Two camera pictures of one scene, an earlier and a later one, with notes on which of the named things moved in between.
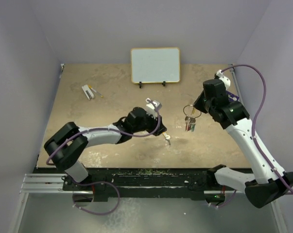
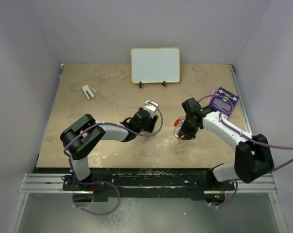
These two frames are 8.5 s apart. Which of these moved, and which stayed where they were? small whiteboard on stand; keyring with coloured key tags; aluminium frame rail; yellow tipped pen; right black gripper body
Moved: keyring with coloured key tags; right black gripper body
Stayed: small whiteboard on stand; aluminium frame rail; yellow tipped pen
